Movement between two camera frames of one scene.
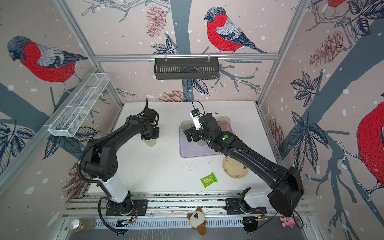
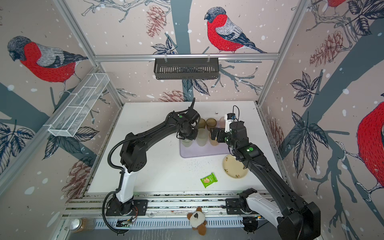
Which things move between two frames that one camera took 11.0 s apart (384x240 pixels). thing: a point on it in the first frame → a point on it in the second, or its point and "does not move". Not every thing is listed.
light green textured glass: (151, 143) → (186, 142)
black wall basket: (186, 68) does not move
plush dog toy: (197, 221) does not move
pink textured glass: (224, 123) does not move
